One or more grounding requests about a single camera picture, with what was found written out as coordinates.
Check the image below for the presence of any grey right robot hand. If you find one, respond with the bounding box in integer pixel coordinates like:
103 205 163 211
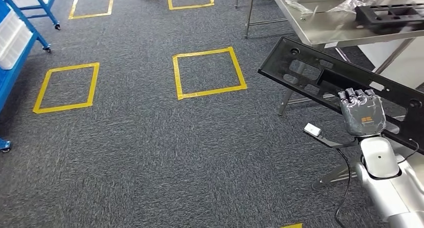
337 88 388 138

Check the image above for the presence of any black plastic bracket part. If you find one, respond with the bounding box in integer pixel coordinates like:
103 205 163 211
354 2 424 34
257 36 424 156

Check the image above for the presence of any steel workbench with parts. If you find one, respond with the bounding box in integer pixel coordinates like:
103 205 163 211
233 0 424 117

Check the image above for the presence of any blue metal shelf rack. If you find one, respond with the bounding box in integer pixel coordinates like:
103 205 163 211
18 0 62 31
0 0 53 154

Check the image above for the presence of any white cabinet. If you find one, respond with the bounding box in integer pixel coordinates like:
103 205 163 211
357 37 424 90

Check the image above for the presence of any clear plastic wrap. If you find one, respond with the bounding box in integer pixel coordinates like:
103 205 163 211
276 0 379 15

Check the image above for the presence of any white plastic bin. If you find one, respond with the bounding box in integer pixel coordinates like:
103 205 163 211
0 7 34 71

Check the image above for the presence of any pale wrist camera on bracket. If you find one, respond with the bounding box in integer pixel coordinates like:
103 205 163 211
303 122 362 150

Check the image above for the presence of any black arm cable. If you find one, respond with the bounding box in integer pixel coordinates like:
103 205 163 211
333 148 353 228

